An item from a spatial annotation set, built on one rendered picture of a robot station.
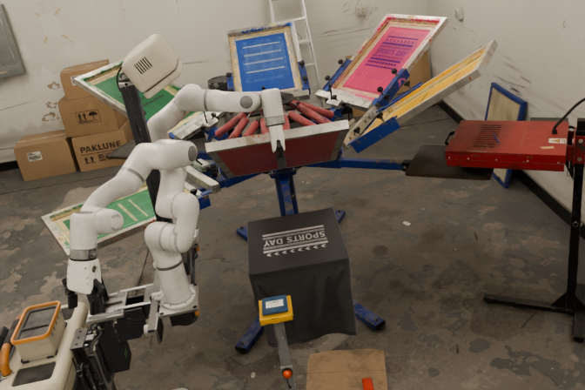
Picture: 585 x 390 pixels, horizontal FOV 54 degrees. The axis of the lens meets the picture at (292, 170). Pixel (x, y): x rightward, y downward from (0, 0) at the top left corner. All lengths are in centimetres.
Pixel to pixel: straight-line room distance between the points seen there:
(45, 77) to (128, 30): 113
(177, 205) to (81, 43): 528
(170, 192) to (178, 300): 39
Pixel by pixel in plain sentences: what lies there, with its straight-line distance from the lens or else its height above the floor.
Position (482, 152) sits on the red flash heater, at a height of 110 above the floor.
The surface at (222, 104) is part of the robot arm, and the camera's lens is 213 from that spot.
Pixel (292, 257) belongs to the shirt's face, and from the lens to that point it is 260.
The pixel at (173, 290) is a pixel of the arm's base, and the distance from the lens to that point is 210.
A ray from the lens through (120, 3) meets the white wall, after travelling 694.
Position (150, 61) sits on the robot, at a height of 197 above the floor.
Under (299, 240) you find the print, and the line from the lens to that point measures 271.
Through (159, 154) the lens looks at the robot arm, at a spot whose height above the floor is 172.
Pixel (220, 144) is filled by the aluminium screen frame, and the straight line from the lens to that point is 232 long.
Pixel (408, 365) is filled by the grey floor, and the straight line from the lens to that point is 340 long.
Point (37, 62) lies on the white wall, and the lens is 731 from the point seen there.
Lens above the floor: 234
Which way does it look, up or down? 24 degrees down
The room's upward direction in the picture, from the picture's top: 9 degrees counter-clockwise
